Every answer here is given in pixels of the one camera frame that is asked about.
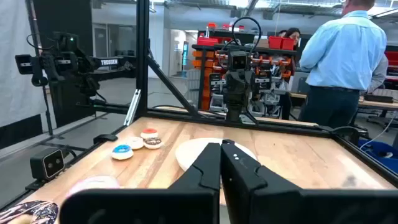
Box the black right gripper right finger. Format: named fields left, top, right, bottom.
left=220, top=139, right=302, bottom=224

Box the small chocolate drizzled donut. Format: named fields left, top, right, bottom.
left=143, top=136, right=163, bottom=150

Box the black parts shelf rack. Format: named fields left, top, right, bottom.
left=191, top=23, right=296, bottom=121

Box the black frame clamp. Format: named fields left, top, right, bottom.
left=93, top=134, right=119, bottom=145

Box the blue plastic bin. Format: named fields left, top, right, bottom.
left=357, top=139, right=398, bottom=174

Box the wooden desk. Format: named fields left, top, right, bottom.
left=289, top=91, right=398, bottom=112

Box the large chocolate sprinkled donut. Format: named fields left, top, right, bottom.
left=0, top=200, right=59, bottom=224

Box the red storage bin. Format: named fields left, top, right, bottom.
left=197, top=37, right=219, bottom=47
left=268, top=36, right=282, bottom=50
left=281, top=37, right=295, bottom=51

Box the red sugar donut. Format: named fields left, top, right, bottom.
left=140, top=128, right=159, bottom=140

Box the black table-level camera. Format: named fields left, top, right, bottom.
left=30, top=147, right=66, bottom=181

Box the person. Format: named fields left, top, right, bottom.
left=298, top=0, right=389, bottom=129
left=276, top=27, right=302, bottom=48

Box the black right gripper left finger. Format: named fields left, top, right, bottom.
left=167, top=142, right=221, bottom=191

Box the white cable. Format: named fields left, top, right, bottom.
left=359, top=113, right=398, bottom=151

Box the silver angle bracket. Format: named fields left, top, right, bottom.
left=123, top=89, right=142, bottom=126

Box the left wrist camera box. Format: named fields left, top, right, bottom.
left=228, top=50, right=251, bottom=72

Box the black stand pole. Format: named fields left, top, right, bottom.
left=25, top=0, right=54, bottom=136

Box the small blue iced donut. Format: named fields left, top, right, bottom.
left=111, top=144, right=134, bottom=161

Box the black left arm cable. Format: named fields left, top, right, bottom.
left=219, top=17, right=262, bottom=68

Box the white round plate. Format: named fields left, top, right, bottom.
left=175, top=138, right=258, bottom=172

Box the white curtain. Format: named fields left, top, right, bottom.
left=0, top=0, right=47, bottom=128

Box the pink sprinkled donut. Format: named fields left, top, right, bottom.
left=67, top=175, right=121, bottom=197

